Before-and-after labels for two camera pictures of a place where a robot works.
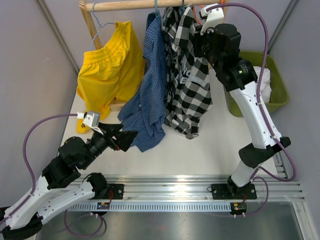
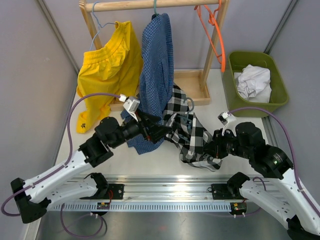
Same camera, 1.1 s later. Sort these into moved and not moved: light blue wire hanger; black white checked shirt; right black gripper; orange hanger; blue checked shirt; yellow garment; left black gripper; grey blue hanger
Moved: grey blue hanger; right black gripper; black white checked shirt; orange hanger; left black gripper
Not moved: blue checked shirt; yellow garment; light blue wire hanger
